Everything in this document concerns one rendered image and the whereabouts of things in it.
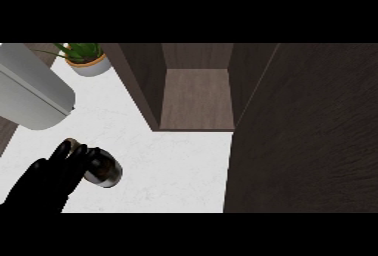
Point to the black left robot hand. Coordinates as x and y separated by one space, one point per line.
46 181

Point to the dark wine bottle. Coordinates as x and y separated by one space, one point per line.
104 168

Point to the open brown wooden cabinet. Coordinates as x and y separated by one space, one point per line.
194 96

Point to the dark brown cabinet door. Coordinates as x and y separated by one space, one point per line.
307 130

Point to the green plant in white pot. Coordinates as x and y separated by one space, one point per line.
86 59

